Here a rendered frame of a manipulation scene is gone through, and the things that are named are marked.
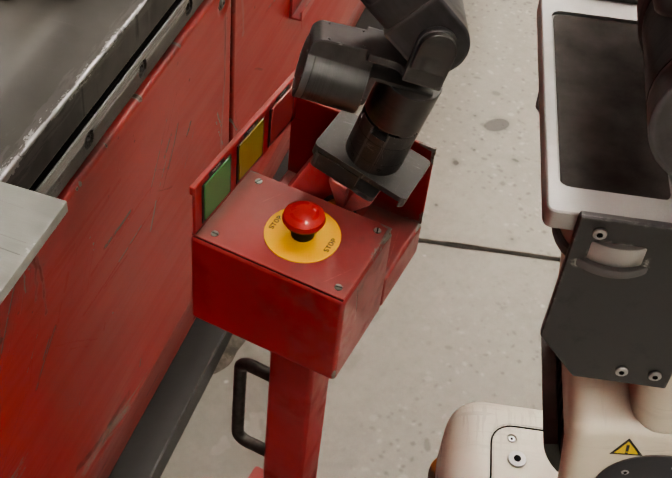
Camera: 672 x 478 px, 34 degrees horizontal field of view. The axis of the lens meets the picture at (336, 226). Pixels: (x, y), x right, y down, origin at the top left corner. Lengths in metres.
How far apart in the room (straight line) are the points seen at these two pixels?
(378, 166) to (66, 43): 0.32
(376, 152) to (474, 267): 1.10
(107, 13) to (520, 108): 1.48
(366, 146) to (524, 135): 1.40
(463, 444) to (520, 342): 0.51
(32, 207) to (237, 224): 0.33
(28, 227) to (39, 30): 0.41
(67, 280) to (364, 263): 0.31
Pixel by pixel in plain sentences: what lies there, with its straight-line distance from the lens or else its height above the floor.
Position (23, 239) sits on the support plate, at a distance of 0.73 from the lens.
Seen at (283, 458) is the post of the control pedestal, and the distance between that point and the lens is 1.37.
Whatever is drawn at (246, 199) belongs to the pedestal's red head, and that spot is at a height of 0.78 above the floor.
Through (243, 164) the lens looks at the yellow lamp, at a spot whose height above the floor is 0.80.
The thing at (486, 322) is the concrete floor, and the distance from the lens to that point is 2.02.
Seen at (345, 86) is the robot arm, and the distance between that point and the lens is 0.97.
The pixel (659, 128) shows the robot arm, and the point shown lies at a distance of 0.49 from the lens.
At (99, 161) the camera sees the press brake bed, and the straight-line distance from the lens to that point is 1.14.
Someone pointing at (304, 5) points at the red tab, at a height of 0.57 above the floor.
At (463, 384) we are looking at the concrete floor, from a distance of 1.93.
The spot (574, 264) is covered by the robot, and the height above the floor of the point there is 1.00.
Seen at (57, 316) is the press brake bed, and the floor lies 0.64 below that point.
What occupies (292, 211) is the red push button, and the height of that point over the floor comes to 0.81.
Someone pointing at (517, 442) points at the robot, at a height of 0.28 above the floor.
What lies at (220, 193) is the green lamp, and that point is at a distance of 1.04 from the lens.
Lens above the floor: 1.52
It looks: 46 degrees down
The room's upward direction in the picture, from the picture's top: 7 degrees clockwise
